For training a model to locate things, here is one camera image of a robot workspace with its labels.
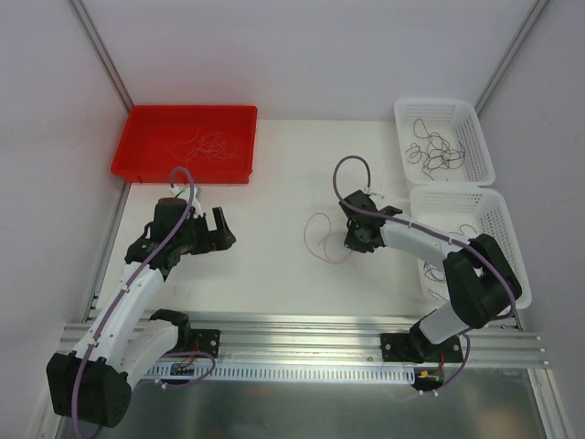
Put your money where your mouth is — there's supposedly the separated dark wire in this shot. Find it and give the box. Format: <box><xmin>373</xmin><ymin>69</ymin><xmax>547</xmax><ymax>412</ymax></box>
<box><xmin>422</xmin><ymin>222</ymin><xmax>481</xmax><ymax>303</ymax></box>

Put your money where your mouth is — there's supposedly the dark brown wire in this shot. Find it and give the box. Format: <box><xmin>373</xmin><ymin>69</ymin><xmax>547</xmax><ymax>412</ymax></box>
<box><xmin>404</xmin><ymin>117</ymin><xmax>468</xmax><ymax>182</ymax></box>

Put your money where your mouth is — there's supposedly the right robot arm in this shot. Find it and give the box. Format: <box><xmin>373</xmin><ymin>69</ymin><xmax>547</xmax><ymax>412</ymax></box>
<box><xmin>339</xmin><ymin>190</ymin><xmax>522</xmax><ymax>364</ymax></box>

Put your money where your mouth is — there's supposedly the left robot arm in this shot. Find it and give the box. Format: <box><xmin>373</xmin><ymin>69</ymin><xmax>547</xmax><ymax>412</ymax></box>
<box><xmin>47</xmin><ymin>197</ymin><xmax>237</xmax><ymax>428</ymax></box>

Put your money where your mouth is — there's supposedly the red plastic tray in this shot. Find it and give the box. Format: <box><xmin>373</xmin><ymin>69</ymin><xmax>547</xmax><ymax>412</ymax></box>
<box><xmin>111</xmin><ymin>105</ymin><xmax>258</xmax><ymax>185</ymax></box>

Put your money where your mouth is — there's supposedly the near white perforated basket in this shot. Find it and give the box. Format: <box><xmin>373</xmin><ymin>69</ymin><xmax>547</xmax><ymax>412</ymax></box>
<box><xmin>409</xmin><ymin>184</ymin><xmax>532</xmax><ymax>309</ymax></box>

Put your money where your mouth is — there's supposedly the white perforated basket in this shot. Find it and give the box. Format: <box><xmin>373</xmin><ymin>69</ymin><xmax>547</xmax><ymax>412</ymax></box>
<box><xmin>394</xmin><ymin>98</ymin><xmax>495</xmax><ymax>188</ymax></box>
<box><xmin>409</xmin><ymin>184</ymin><xmax>532</xmax><ymax>309</ymax></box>

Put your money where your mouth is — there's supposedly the far white perforated basket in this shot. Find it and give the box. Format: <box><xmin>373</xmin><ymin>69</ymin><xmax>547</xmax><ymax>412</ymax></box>
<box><xmin>394</xmin><ymin>98</ymin><xmax>495</xmax><ymax>188</ymax></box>

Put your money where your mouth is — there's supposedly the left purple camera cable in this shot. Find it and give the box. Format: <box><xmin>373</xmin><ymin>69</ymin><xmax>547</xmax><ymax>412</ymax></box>
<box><xmin>72</xmin><ymin>166</ymin><xmax>197</xmax><ymax>439</ymax></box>

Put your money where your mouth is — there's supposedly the purple camera cable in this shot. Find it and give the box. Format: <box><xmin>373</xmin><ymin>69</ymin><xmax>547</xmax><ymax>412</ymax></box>
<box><xmin>332</xmin><ymin>155</ymin><xmax>520</xmax><ymax>321</ymax></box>
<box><xmin>72</xmin><ymin>166</ymin><xmax>197</xmax><ymax>439</ymax></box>

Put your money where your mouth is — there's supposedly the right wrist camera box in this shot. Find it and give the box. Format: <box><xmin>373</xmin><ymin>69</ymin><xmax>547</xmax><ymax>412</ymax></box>
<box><xmin>365</xmin><ymin>187</ymin><xmax>385</xmax><ymax>200</ymax></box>

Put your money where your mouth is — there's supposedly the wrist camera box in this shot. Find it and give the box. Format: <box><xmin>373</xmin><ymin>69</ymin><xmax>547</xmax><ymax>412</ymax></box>
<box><xmin>365</xmin><ymin>187</ymin><xmax>385</xmax><ymax>200</ymax></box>
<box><xmin>170</xmin><ymin>185</ymin><xmax>204</xmax><ymax>218</ymax></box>

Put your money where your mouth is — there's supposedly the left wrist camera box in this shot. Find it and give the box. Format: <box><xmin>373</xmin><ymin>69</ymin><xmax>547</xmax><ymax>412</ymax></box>
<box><xmin>170</xmin><ymin>185</ymin><xmax>204</xmax><ymax>218</ymax></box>

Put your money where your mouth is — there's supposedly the aluminium mounting rail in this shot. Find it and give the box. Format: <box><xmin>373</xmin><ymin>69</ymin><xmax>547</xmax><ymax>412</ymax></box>
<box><xmin>57</xmin><ymin>312</ymin><xmax>548</xmax><ymax>369</ymax></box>

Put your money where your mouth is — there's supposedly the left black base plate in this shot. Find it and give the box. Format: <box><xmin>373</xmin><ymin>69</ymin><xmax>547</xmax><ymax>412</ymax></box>
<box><xmin>186</xmin><ymin>328</ymin><xmax>221</xmax><ymax>359</ymax></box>

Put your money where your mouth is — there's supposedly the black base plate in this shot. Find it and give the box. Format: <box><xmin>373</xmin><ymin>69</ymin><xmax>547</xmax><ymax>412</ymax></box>
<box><xmin>186</xmin><ymin>328</ymin><xmax>221</xmax><ymax>359</ymax></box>
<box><xmin>379</xmin><ymin>332</ymin><xmax>463</xmax><ymax>364</ymax></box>

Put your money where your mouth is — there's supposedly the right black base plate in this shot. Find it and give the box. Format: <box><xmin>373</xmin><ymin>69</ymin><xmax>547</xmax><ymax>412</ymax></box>
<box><xmin>379</xmin><ymin>332</ymin><xmax>463</xmax><ymax>364</ymax></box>

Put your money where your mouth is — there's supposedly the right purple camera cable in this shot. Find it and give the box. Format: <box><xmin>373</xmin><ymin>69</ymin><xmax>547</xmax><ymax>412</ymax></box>
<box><xmin>332</xmin><ymin>155</ymin><xmax>520</xmax><ymax>321</ymax></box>

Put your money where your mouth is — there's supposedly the white slotted cable duct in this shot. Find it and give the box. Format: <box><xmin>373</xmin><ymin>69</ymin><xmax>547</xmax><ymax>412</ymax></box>
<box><xmin>144</xmin><ymin>361</ymin><xmax>415</xmax><ymax>385</ymax></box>

